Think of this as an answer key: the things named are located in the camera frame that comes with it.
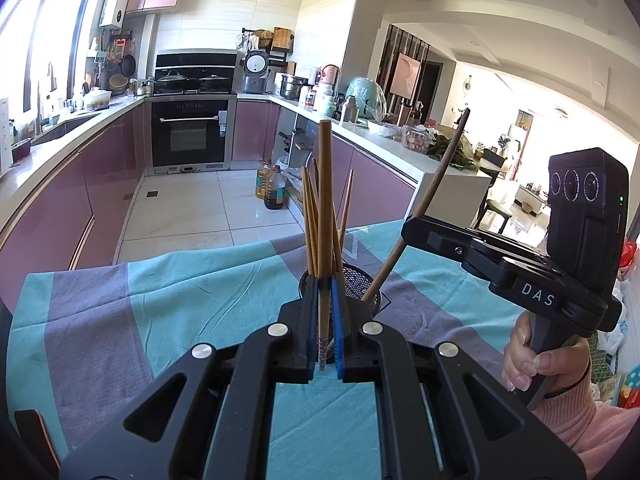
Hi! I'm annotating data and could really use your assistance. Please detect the black mesh cup holder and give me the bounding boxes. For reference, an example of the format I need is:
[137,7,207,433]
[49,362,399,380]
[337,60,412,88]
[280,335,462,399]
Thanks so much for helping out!
[297,264,384,319]

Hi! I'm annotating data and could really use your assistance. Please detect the bamboo chopstick four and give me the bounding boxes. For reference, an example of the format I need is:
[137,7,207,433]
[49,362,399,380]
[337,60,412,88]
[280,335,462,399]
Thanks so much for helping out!
[361,107,471,302]

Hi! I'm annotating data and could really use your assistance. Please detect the bamboo chopstick eight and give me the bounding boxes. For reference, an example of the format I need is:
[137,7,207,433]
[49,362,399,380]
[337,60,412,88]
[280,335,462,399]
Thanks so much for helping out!
[306,171,320,278]

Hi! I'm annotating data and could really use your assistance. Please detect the bamboo chopstick two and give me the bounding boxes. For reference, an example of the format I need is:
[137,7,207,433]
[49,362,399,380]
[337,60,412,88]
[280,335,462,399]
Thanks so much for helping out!
[318,120,333,370]

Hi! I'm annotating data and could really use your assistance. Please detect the bamboo chopstick seven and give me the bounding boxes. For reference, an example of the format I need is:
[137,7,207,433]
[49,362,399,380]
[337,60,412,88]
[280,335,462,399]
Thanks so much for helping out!
[333,220,344,280]

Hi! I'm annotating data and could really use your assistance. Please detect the bamboo chopstick ten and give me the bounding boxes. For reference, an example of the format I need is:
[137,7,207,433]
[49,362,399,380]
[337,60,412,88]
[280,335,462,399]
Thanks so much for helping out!
[338,169,354,253]

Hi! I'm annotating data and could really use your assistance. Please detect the bamboo chopstick nine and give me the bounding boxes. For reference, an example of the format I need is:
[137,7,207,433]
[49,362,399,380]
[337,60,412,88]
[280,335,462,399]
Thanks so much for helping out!
[302,167,316,278]

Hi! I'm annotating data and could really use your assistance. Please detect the pink sleeve right forearm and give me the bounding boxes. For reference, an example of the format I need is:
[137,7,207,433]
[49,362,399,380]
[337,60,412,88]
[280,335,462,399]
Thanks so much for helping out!
[534,372,639,479]

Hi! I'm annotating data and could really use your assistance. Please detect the right hand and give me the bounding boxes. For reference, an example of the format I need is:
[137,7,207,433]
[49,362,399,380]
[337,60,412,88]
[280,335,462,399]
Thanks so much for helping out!
[501,311,590,393]

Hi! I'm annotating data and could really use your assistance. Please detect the green leafy vegetables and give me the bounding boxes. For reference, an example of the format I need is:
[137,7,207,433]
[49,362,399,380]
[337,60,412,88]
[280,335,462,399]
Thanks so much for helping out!
[426,123,478,172]

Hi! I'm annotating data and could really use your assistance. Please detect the teal purple tablecloth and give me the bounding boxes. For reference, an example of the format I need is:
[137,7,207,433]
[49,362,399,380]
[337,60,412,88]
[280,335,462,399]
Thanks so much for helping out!
[6,235,518,479]

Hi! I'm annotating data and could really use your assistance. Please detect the dark oil bottle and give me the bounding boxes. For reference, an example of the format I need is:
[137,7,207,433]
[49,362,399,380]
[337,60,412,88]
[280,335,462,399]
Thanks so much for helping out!
[264,166,286,210]

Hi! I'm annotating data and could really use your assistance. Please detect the cooking oil bottle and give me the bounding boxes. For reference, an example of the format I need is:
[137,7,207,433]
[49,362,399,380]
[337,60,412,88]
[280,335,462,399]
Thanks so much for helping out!
[255,159,272,200]

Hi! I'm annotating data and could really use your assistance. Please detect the pink thermos jug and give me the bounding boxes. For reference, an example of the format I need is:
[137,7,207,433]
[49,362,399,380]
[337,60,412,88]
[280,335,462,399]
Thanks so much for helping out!
[318,64,340,96]

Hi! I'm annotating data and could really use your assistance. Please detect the steel stock pot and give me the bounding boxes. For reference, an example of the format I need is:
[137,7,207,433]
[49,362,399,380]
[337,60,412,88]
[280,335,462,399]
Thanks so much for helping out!
[279,74,308,101]

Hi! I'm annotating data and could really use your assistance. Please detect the grey rice cooker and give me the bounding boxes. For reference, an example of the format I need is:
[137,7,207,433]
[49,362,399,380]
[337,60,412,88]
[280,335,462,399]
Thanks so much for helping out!
[242,50,269,94]

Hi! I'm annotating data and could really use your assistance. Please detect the black built-in oven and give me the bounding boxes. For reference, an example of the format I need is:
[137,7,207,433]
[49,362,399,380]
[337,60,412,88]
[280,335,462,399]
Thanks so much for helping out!
[151,96,233,174]

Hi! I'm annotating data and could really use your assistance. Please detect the black stove hood unit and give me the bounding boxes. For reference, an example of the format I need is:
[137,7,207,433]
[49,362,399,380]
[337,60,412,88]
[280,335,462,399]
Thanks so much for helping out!
[153,49,239,96]

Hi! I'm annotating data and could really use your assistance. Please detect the white water heater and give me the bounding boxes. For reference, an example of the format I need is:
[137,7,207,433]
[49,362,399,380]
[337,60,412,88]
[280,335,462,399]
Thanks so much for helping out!
[100,0,128,29]

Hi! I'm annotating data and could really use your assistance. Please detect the black camera box right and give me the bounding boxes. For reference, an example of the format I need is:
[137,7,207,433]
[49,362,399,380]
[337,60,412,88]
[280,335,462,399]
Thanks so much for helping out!
[547,148,629,298]

